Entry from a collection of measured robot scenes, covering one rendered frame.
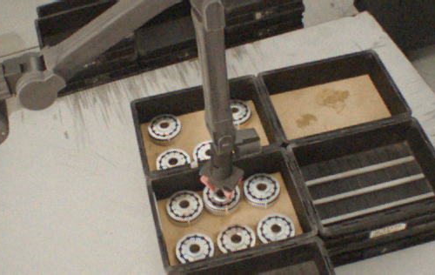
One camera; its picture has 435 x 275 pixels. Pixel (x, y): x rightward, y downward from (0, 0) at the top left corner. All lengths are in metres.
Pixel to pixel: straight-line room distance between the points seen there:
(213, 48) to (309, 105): 0.72
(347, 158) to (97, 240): 0.78
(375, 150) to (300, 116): 0.26
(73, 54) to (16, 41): 2.53
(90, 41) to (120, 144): 0.90
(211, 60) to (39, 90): 0.37
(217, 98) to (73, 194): 0.76
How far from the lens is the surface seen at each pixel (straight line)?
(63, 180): 2.02
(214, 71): 1.33
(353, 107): 1.96
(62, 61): 1.22
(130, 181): 1.96
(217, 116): 1.41
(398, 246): 1.80
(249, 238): 1.62
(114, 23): 1.19
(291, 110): 1.93
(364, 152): 1.85
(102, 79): 2.74
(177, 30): 2.93
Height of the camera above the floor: 2.27
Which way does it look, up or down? 50 degrees down
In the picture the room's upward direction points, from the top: 6 degrees counter-clockwise
